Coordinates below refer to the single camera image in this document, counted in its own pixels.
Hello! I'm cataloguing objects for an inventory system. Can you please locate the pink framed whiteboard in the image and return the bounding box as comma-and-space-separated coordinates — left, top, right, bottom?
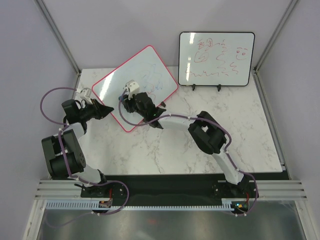
91, 45, 179, 133

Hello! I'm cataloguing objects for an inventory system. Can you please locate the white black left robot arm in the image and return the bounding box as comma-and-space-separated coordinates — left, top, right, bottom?
41, 99, 114, 197

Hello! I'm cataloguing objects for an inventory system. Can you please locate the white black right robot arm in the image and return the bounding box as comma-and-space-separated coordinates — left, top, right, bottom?
118, 92, 250, 197

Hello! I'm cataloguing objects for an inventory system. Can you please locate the black framed whiteboard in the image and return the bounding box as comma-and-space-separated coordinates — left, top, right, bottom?
178, 31, 256, 87

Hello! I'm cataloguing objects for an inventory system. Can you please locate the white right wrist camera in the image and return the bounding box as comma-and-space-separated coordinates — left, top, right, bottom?
123, 80, 140, 100

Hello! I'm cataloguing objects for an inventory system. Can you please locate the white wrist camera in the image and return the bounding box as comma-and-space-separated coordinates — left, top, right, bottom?
76, 87, 92, 104
123, 80, 140, 100

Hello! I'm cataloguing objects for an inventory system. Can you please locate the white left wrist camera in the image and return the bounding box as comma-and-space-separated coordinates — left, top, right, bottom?
76, 87, 92, 104

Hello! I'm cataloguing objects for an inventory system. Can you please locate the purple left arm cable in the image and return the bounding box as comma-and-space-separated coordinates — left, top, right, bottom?
40, 86, 131, 216

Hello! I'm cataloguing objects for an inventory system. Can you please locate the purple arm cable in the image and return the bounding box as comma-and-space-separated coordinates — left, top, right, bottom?
40, 86, 131, 216
118, 89, 259, 218

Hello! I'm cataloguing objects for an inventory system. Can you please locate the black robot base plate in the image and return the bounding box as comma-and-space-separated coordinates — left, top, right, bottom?
81, 173, 259, 207

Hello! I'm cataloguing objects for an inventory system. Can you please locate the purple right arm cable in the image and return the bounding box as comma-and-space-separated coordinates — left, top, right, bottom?
118, 89, 259, 218

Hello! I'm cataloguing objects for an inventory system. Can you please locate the white slotted cable duct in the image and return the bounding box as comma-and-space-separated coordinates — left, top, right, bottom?
45, 199, 234, 211

